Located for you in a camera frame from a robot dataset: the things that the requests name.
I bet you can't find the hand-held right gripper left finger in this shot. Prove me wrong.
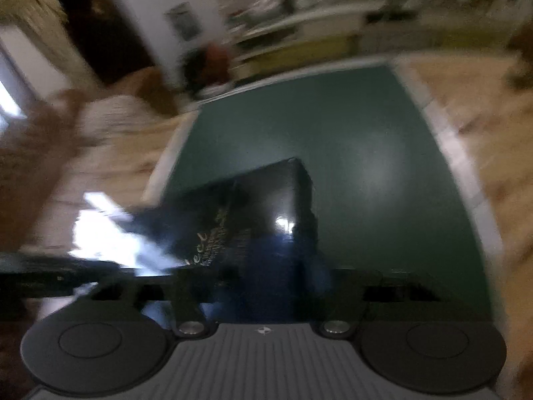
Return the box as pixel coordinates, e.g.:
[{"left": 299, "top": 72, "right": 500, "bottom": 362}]
[{"left": 83, "top": 267, "right": 211, "bottom": 339}]

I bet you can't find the black box lid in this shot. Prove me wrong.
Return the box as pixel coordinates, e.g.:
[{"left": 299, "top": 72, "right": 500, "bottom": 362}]
[{"left": 158, "top": 157, "right": 320, "bottom": 288}]

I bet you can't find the beige curtain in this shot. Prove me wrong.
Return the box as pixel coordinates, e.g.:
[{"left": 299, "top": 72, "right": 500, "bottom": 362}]
[{"left": 0, "top": 0, "right": 69, "bottom": 92}]

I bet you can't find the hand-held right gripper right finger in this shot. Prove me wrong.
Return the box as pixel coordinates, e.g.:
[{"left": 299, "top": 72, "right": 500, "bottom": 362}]
[{"left": 250, "top": 233, "right": 442, "bottom": 339}]

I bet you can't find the wall niche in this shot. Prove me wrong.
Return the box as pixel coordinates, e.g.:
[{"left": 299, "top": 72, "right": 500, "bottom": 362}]
[{"left": 164, "top": 2, "right": 203, "bottom": 42}]

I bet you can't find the red bag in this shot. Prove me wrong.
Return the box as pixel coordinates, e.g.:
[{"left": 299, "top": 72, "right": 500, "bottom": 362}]
[{"left": 204, "top": 44, "right": 232, "bottom": 88}]

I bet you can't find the white television cabinet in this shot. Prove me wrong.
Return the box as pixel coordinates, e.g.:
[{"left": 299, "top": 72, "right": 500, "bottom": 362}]
[{"left": 225, "top": 0, "right": 533, "bottom": 88}]

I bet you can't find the dark wooden door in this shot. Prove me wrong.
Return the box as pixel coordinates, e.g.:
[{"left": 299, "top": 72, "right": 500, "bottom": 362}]
[{"left": 54, "top": 0, "right": 165, "bottom": 88}]

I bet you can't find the green table mat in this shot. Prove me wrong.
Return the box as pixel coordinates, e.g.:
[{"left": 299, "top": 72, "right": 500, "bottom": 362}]
[{"left": 160, "top": 64, "right": 496, "bottom": 321}]

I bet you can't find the brown leather armchair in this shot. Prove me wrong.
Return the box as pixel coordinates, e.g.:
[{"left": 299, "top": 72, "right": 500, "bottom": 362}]
[{"left": 125, "top": 67, "right": 180, "bottom": 115}]

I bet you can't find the white lace sofa throw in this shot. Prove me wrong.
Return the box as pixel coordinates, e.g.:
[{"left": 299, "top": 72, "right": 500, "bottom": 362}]
[{"left": 77, "top": 94, "right": 171, "bottom": 144}]

